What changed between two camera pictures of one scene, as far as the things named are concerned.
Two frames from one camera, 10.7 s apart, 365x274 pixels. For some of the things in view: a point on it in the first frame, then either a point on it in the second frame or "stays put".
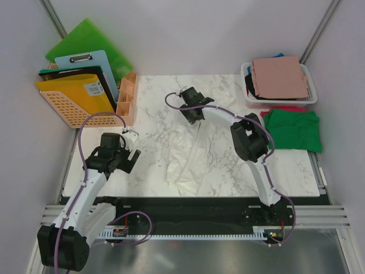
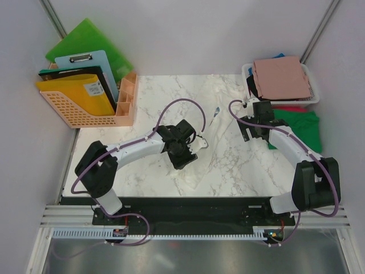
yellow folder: [84, 91] stays put
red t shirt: [264, 112] stays put
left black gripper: [126, 165] → [179, 163]
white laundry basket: [279, 104] stays put
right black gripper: [189, 117] → [243, 127]
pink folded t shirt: [279, 77] stays put
